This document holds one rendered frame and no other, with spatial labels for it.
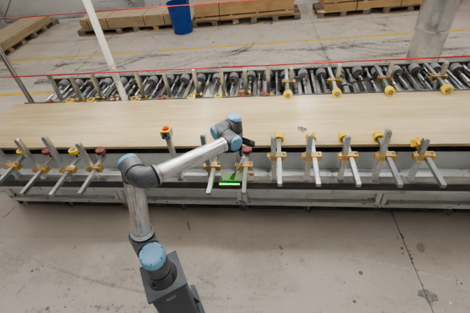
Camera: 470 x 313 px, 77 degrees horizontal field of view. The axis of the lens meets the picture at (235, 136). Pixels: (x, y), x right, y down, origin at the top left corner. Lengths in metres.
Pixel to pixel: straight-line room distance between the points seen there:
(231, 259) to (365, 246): 1.17
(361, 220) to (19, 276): 3.16
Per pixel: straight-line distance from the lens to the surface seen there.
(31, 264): 3.52
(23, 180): 3.21
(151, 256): 1.93
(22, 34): 9.73
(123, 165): 1.64
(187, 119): 2.77
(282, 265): 2.75
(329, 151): 2.47
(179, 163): 1.59
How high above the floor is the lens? 2.45
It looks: 39 degrees down
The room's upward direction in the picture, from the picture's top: 7 degrees counter-clockwise
